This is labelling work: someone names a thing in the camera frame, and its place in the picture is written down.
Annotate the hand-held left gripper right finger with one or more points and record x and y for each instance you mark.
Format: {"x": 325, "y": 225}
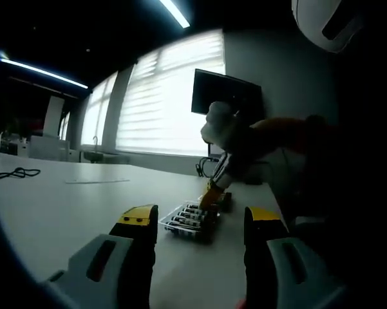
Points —
{"x": 277, "y": 267}

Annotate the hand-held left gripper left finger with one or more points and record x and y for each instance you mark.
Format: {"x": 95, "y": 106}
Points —
{"x": 112, "y": 267}

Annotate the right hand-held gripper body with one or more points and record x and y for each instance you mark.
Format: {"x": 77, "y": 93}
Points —
{"x": 222, "y": 128}

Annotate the group of brown bottles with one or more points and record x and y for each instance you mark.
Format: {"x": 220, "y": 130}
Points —
{"x": 172, "y": 215}

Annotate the person's left hand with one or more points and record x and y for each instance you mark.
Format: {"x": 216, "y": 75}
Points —
{"x": 241, "y": 304}

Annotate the large white window blind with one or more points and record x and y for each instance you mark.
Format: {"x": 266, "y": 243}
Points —
{"x": 161, "y": 112}

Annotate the long white ruler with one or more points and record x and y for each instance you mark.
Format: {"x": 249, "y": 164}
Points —
{"x": 96, "y": 181}

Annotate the metal sink with faucet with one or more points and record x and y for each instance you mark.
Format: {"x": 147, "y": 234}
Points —
{"x": 103, "y": 157}

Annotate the ceiling light strip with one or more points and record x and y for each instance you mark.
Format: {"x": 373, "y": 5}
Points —
{"x": 51, "y": 75}
{"x": 178, "y": 16}

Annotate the medium white window blind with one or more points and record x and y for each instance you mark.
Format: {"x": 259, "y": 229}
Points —
{"x": 98, "y": 116}

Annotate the grey low cabinet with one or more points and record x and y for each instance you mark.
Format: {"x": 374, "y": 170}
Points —
{"x": 51, "y": 148}

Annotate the white chest-worn device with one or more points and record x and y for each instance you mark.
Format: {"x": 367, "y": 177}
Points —
{"x": 312, "y": 22}

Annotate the narrow white window blind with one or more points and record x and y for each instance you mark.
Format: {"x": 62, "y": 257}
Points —
{"x": 65, "y": 127}

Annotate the white pillar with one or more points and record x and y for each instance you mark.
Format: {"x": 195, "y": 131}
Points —
{"x": 54, "y": 116}

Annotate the black wall monitor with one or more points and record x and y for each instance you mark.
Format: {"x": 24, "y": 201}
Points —
{"x": 219, "y": 83}

